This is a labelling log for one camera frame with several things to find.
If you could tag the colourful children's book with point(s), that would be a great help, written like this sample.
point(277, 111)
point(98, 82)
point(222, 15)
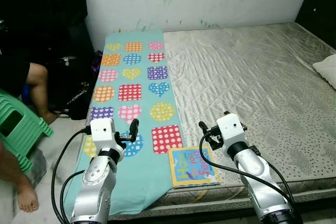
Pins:
point(191, 166)

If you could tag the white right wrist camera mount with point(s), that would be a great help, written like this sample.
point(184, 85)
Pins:
point(231, 127)

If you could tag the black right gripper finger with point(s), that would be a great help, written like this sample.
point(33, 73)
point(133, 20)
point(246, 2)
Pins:
point(204, 128)

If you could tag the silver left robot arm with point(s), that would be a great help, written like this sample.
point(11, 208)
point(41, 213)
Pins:
point(97, 182)

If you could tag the white pillow with black print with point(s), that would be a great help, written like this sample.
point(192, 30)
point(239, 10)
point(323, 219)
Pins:
point(326, 72)

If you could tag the black handbag with silver buckle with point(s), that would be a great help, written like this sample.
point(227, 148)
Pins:
point(68, 82)

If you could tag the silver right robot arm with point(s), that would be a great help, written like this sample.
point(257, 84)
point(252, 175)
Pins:
point(252, 166)

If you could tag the black hanging garments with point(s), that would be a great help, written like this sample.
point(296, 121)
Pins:
point(47, 3)

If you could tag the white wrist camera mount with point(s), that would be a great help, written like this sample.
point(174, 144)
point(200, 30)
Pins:
point(231, 127)
point(102, 132)

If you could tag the black tufted headboard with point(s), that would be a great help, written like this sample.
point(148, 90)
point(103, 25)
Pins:
point(323, 3)

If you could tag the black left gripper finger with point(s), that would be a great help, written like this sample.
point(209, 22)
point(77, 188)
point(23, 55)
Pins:
point(134, 129)

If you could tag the green plastic stool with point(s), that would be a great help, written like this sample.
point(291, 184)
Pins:
point(21, 135)

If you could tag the adult in black shorts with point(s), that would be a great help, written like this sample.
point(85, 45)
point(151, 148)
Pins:
point(39, 85)

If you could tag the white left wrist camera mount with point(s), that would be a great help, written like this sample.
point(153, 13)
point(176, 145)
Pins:
point(102, 132)

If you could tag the white quilted mattress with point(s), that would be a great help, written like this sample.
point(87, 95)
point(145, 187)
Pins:
point(252, 82)

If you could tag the teal mat with coloured shapes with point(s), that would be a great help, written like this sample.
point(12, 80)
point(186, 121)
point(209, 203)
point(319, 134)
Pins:
point(147, 182)

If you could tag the black bed frame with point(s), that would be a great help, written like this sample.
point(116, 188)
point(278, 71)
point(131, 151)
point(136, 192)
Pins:
point(315, 219)

